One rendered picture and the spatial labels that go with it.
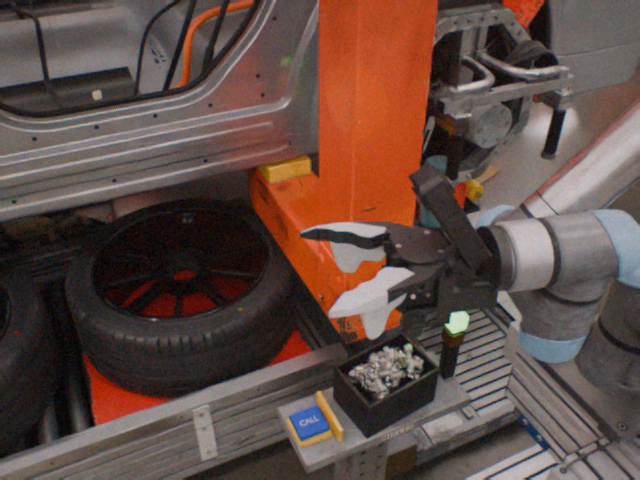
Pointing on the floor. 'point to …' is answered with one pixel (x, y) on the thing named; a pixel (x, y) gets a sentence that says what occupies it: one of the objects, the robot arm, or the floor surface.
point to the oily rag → (79, 226)
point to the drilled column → (364, 464)
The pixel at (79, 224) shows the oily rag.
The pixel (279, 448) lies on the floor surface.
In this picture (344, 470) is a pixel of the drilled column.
